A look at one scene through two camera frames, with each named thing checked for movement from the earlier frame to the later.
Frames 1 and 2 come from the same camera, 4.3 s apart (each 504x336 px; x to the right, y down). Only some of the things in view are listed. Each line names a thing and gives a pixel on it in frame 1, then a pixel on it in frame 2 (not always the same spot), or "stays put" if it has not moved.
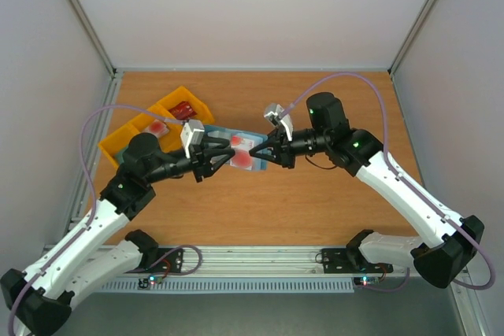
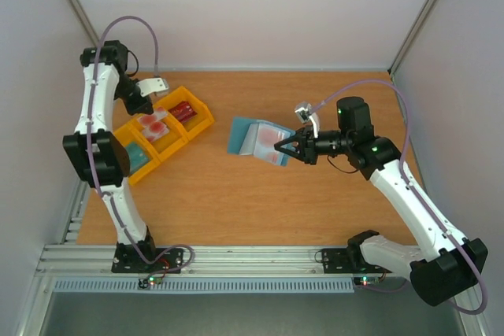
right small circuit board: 365,281 stays put
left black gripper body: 198,162 to 124,86
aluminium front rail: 261,262 stays put
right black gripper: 285,147 to 309,145
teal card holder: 259,163 to 257,138
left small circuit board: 153,279 stays put
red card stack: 183,110 stays put
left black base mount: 166,260 stays put
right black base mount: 350,260 stays put
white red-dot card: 242,145 to 147,120
